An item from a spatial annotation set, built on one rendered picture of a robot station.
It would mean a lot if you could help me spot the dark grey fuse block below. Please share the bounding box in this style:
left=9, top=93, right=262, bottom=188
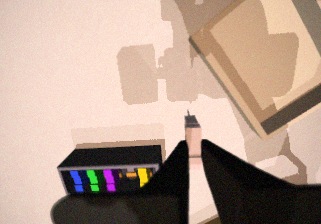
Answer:
left=57, top=145, right=163, bottom=195

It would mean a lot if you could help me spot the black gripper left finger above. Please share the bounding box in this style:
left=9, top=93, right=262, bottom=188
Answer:
left=50, top=140, right=190, bottom=224

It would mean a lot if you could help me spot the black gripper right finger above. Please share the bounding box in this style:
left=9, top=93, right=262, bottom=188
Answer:
left=201, top=139, right=321, bottom=224

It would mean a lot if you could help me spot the tan square tray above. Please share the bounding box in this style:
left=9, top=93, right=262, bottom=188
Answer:
left=188, top=0, right=321, bottom=142

